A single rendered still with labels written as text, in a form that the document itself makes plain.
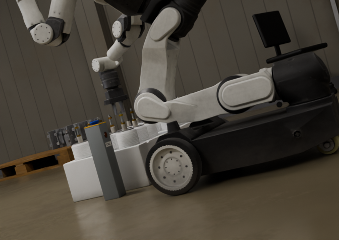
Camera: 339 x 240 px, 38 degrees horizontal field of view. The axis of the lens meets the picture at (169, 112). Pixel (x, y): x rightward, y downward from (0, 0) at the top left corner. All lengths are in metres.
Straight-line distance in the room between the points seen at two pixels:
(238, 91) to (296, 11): 3.49
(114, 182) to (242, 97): 0.64
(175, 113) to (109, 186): 0.42
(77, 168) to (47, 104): 4.18
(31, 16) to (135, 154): 0.71
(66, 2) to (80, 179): 0.81
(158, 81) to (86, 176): 0.58
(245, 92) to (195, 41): 3.71
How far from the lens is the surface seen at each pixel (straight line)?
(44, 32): 1.90
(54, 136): 5.83
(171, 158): 1.75
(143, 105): 1.94
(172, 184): 1.77
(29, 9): 1.96
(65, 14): 1.90
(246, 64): 5.34
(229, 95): 1.82
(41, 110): 6.50
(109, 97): 2.46
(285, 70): 1.81
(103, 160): 2.06
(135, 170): 2.16
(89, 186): 2.28
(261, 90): 1.79
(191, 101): 1.92
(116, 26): 2.30
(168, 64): 1.96
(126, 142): 2.18
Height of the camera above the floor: 0.32
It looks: 1 degrees down
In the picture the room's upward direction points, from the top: 16 degrees counter-clockwise
